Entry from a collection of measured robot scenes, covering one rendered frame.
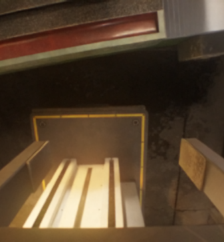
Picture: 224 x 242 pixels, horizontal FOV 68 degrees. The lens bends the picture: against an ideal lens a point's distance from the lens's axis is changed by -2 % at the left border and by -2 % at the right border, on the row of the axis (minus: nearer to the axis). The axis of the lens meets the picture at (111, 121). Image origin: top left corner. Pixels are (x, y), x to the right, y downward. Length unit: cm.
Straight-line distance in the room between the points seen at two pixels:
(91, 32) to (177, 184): 144
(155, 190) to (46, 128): 108
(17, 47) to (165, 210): 167
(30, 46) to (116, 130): 67
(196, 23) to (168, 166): 122
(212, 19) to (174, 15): 9
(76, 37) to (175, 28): 25
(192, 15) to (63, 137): 86
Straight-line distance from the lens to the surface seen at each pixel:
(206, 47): 65
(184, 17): 52
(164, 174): 158
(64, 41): 50
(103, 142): 103
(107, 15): 47
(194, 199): 183
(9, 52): 55
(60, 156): 111
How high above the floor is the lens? 128
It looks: 76 degrees down
